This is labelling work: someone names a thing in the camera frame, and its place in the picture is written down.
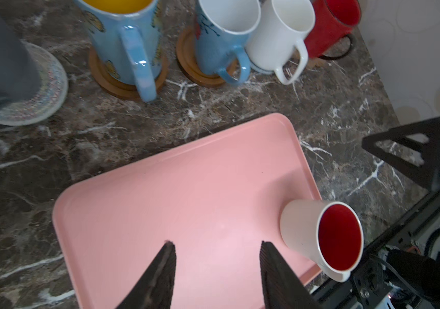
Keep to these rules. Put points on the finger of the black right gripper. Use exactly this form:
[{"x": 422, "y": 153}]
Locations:
[{"x": 417, "y": 154}]

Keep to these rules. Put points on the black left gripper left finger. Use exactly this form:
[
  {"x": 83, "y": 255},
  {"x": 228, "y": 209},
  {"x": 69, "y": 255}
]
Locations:
[{"x": 155, "y": 287}]

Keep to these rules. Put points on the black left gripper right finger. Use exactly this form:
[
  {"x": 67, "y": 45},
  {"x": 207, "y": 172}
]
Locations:
[{"x": 280, "y": 286}]

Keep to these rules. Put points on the white mug red inside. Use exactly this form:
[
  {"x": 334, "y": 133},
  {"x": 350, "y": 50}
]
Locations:
[{"x": 328, "y": 233}]

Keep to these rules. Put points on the red mug black handle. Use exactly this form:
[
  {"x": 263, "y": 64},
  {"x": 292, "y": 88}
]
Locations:
[{"x": 335, "y": 20}]

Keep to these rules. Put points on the white mug back row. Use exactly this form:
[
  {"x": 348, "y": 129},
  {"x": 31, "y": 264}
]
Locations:
[{"x": 283, "y": 27}]

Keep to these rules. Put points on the blue floral mug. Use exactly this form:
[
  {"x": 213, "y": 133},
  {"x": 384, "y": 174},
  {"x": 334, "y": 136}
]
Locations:
[{"x": 238, "y": 16}]

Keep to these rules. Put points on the blue butterfly mug yellow inside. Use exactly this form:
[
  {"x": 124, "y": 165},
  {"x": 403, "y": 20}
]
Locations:
[{"x": 127, "y": 37}]

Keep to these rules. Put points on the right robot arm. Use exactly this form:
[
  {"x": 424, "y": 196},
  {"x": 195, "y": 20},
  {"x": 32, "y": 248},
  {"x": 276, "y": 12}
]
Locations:
[{"x": 416, "y": 273}]

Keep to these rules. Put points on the cork paw print coaster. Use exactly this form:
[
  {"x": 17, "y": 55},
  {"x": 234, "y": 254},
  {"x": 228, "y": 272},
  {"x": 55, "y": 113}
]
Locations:
[{"x": 315, "y": 63}]

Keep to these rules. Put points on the blue woven round coaster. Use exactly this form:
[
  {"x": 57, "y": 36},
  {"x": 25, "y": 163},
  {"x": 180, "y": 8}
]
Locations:
[{"x": 260, "y": 70}]

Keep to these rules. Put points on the brown wooden coaster near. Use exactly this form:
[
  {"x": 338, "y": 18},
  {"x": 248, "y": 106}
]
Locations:
[{"x": 107, "y": 82}]

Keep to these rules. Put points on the brown wooden coaster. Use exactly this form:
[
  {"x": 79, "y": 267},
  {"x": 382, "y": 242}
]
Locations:
[
  {"x": 107, "y": 82},
  {"x": 191, "y": 65}
]

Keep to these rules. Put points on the white multicolour stitched coaster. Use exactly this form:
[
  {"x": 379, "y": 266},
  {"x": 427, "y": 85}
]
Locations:
[{"x": 49, "y": 98}]

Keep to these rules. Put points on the brown wooden coaster far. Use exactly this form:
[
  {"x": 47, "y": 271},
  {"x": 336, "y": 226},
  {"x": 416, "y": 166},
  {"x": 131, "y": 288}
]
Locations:
[{"x": 191, "y": 65}]

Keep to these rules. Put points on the pink plastic tray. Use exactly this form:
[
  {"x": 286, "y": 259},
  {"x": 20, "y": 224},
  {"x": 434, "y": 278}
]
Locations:
[{"x": 217, "y": 199}]

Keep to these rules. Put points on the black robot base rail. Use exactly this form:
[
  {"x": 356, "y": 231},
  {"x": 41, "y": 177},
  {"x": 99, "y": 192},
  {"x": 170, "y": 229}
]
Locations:
[{"x": 367, "y": 286}]

